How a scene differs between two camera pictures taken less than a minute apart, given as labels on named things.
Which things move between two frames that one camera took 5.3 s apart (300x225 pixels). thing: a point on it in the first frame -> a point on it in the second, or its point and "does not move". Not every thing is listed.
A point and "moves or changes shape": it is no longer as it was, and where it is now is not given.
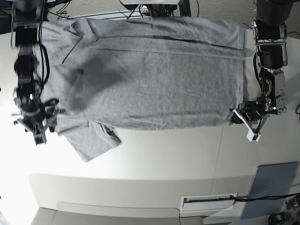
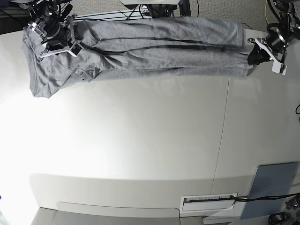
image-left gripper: (35, 117) -> (59, 38)
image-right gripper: (252, 112) -> (271, 48)
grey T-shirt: (122, 74) moves or changes shape
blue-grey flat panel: (269, 179) does not move
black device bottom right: (279, 218) does not move
